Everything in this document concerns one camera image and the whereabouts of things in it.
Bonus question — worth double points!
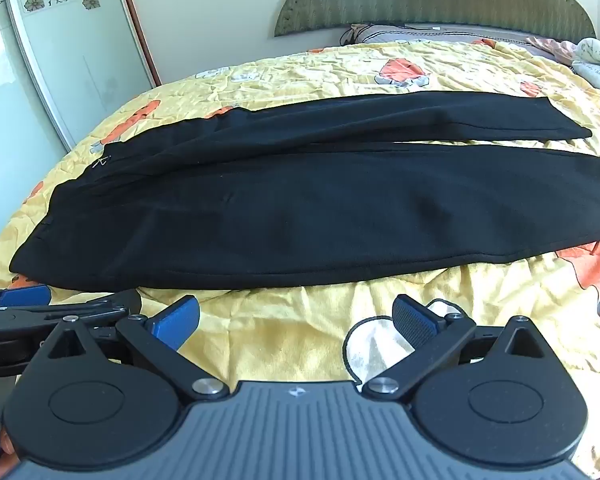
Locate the person's left hand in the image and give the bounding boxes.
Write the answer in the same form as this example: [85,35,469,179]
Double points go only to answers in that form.
[0,426,20,458]

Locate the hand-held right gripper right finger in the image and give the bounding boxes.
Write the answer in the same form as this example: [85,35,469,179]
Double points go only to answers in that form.
[361,295,570,402]

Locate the grey pillow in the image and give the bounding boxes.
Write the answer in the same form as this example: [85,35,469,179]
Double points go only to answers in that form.
[341,23,556,61]

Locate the yellow carrot print blanket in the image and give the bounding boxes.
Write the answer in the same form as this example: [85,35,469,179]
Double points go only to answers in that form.
[0,39,600,463]

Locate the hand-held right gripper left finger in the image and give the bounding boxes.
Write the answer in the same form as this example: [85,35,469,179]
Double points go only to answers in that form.
[29,295,232,402]

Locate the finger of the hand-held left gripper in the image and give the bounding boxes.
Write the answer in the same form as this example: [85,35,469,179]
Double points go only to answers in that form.
[0,284,52,311]
[10,288,143,329]

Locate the black pants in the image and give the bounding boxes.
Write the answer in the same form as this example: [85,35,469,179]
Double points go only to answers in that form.
[9,91,600,293]

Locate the white printed cloth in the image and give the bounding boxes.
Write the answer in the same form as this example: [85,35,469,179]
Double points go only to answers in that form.
[571,37,600,92]

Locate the pink cloth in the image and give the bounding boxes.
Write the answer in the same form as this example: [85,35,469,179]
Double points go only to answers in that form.
[526,35,580,65]

